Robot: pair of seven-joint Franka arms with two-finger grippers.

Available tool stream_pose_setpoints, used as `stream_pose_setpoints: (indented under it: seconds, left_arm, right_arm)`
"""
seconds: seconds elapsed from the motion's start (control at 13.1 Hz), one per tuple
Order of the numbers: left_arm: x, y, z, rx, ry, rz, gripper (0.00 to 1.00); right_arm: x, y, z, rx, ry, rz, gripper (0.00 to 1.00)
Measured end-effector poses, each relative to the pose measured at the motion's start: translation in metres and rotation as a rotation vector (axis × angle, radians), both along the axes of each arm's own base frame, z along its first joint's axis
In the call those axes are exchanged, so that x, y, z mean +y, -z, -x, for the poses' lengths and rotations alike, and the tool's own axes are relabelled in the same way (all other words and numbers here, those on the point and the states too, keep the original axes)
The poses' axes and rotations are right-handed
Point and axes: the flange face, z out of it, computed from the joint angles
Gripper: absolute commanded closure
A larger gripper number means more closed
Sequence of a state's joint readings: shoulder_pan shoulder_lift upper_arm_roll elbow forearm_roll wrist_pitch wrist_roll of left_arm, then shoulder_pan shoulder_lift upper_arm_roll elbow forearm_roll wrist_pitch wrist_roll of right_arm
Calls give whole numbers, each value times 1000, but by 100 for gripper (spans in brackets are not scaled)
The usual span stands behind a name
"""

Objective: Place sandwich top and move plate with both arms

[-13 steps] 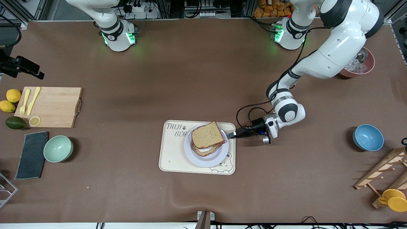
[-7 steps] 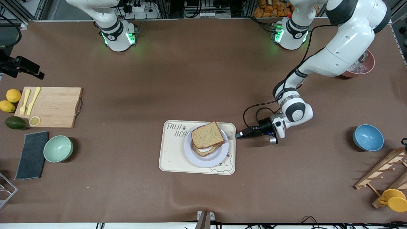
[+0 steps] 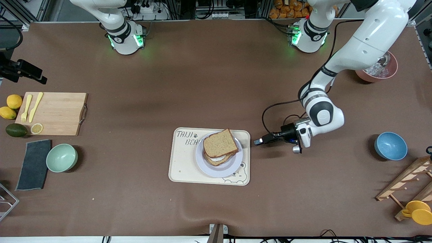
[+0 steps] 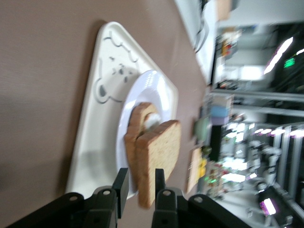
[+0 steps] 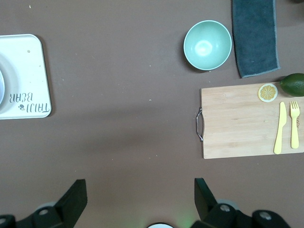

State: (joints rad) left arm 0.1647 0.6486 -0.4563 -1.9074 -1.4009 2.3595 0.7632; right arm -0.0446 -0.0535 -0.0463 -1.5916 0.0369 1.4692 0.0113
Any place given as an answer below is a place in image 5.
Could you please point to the dark grey cloth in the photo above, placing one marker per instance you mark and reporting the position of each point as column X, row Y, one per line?
column 255, row 38

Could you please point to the cream bear print tray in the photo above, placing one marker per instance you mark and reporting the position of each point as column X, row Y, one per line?
column 26, row 71

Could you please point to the wooden cutting board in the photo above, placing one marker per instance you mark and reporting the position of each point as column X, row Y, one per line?
column 237, row 126

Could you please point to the lemon slice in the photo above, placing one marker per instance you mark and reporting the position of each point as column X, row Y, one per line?
column 268, row 92

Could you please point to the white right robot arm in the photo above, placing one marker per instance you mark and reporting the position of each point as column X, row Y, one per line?
column 160, row 225

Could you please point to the white round plate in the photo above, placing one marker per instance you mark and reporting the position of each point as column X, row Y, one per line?
column 1, row 90

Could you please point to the mint green bowl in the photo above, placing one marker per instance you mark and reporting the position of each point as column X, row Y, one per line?
column 207, row 45

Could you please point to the green avocado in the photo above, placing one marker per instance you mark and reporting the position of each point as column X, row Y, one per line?
column 293, row 84

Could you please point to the yellow plastic knife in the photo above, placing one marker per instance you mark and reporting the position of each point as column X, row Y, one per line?
column 281, row 126

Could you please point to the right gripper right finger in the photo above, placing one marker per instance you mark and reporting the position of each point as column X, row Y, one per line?
column 225, row 218

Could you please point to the brown table cover sheet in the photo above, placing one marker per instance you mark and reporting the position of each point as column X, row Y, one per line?
column 118, row 95

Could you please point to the yellow plastic fork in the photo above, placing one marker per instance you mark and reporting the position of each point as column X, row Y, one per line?
column 294, row 128

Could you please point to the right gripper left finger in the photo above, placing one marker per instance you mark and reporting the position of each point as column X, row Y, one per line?
column 59, row 216

